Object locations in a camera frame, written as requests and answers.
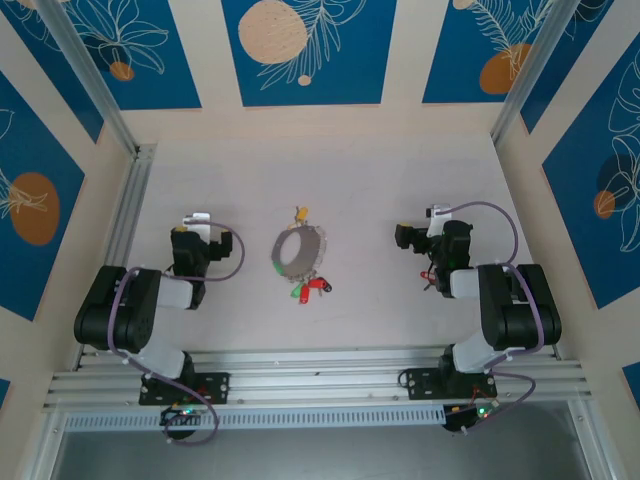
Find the large metal keyring plate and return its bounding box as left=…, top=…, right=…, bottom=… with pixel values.
left=271, top=224, right=330, bottom=282

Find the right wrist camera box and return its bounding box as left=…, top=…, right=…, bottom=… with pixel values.
left=425, top=202, right=455, bottom=237

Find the aluminium corner post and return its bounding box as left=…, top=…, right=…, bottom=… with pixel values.
left=491, top=0, right=576, bottom=145
left=37, top=0, right=142, bottom=157
left=17, top=408, right=69, bottom=480
left=567, top=399, right=619, bottom=480

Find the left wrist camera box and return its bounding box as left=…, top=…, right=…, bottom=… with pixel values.
left=182, top=212, right=211, bottom=237

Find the aluminium side rail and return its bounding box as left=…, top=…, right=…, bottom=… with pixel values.
left=74, top=143, right=157, bottom=371

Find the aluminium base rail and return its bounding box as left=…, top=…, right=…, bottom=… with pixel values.
left=42, top=348, right=587, bottom=412

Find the circuit board with green light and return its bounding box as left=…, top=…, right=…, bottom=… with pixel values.
left=442, top=401, right=502, bottom=435
left=158, top=403, right=207, bottom=427

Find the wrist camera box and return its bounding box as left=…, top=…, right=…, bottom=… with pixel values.
left=425, top=202, right=455, bottom=237
left=182, top=212, right=211, bottom=237

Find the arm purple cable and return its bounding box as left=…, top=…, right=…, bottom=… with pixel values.
left=107, top=219, right=246, bottom=446
left=434, top=200, right=547, bottom=436

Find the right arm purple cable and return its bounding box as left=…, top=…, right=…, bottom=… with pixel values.
left=434, top=200, right=547, bottom=436

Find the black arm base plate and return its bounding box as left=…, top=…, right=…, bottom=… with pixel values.
left=138, top=371, right=232, bottom=407
left=401, top=367, right=500, bottom=402

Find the grey slotted cable duct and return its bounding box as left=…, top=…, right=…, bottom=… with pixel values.
left=62, top=405, right=447, bottom=432

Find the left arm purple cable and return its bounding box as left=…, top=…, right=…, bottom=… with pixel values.
left=107, top=219, right=246, bottom=446

